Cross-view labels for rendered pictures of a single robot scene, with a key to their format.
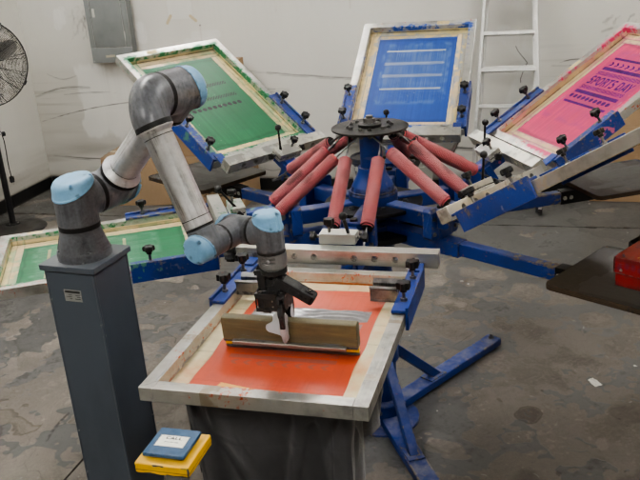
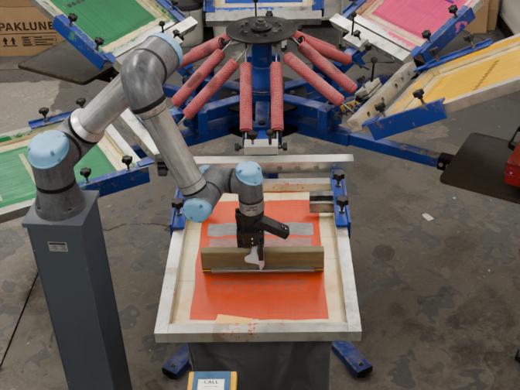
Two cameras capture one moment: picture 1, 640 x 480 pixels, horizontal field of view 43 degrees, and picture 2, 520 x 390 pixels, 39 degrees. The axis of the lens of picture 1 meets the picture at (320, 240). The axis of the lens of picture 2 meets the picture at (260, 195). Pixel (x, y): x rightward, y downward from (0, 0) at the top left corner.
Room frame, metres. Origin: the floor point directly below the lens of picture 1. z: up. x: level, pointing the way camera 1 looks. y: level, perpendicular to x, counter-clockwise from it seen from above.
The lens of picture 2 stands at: (0.23, 0.56, 2.47)
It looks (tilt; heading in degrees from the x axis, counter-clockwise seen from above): 34 degrees down; 345
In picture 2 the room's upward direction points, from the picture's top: 2 degrees counter-clockwise
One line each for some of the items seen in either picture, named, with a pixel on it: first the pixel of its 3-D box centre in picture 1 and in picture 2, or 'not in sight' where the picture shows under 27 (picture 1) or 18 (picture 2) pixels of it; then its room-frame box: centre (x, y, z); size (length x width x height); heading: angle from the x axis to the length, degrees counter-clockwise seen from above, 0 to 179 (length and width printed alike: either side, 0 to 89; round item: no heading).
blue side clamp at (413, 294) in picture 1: (409, 296); (340, 205); (2.19, -0.25, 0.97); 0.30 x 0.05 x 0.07; 163
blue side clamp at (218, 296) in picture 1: (235, 288); (182, 207); (2.35, 0.28, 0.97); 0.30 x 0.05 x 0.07; 163
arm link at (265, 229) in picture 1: (268, 231); (248, 182); (1.95, 0.13, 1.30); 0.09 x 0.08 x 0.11; 56
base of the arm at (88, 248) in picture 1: (82, 238); (58, 193); (2.15, 0.67, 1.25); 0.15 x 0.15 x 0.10
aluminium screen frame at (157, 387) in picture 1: (296, 329); (259, 249); (2.04, 0.08, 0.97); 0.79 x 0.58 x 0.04; 163
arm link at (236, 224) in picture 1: (233, 230); (215, 182); (1.99, 0.22, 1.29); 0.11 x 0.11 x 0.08; 56
